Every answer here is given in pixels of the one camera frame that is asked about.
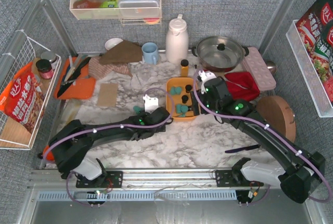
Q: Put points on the white wire basket left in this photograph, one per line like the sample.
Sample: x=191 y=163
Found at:
x=13 y=135

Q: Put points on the purple spatula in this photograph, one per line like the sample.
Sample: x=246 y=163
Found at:
x=248 y=148

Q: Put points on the orange storage basket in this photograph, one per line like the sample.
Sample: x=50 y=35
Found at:
x=173 y=100

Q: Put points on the white mesh basket right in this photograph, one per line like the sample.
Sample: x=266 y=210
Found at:
x=317 y=92

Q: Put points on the clear plastic containers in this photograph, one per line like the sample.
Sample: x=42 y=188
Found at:
x=136 y=9

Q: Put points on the pink egg tray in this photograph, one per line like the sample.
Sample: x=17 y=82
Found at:
x=255 y=65

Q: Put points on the silver lidded jar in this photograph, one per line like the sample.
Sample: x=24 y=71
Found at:
x=50 y=56

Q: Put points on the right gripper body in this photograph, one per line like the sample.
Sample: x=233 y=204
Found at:
x=195 y=102

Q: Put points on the orange cup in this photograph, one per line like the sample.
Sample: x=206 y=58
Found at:
x=47 y=155

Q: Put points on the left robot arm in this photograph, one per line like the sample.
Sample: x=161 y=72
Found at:
x=69 y=147

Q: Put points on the white bowl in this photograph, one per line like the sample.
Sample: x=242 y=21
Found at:
x=111 y=43

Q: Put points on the small orange bottle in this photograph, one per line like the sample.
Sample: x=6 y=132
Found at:
x=184 y=68

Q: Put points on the orange cutting board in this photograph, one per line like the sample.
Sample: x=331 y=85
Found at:
x=83 y=87

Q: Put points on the red seasoning packets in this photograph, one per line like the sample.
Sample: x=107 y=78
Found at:
x=315 y=30

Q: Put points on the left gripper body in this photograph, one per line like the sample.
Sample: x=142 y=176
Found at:
x=164 y=115

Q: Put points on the round wooden board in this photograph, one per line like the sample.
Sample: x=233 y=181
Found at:
x=279 y=115

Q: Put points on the steel pot with lid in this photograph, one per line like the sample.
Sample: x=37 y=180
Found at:
x=219 y=53

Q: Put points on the white thermos jug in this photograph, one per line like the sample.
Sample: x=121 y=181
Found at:
x=177 y=40

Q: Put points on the brown cloth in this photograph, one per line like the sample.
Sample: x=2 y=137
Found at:
x=124 y=52

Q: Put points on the tan felt coaster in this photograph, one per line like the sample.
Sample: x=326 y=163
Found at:
x=107 y=96

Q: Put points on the black coffee capsule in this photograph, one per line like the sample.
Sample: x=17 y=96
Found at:
x=188 y=88
x=184 y=99

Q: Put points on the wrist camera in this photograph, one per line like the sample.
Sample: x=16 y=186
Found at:
x=205 y=76
x=150 y=103

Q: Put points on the black kitchen knife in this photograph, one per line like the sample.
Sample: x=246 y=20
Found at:
x=72 y=73

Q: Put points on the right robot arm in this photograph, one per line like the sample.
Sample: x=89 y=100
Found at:
x=298 y=172

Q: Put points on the red cloth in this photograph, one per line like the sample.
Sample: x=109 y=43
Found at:
x=241 y=85

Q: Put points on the striped pink cloth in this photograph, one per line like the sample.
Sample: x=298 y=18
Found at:
x=99 y=71

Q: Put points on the orange snack bag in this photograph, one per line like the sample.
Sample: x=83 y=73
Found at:
x=22 y=99

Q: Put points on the green coffee capsule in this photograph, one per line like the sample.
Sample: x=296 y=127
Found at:
x=178 y=108
x=137 y=109
x=178 y=90
x=173 y=91
x=184 y=109

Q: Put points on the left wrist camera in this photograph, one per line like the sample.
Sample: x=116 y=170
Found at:
x=150 y=103

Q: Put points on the light blue mug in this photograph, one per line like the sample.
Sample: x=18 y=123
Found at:
x=150 y=53

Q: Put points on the red lidded jar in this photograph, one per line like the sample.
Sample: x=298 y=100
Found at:
x=45 y=69

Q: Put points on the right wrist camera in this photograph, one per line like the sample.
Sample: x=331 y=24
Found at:
x=205 y=76

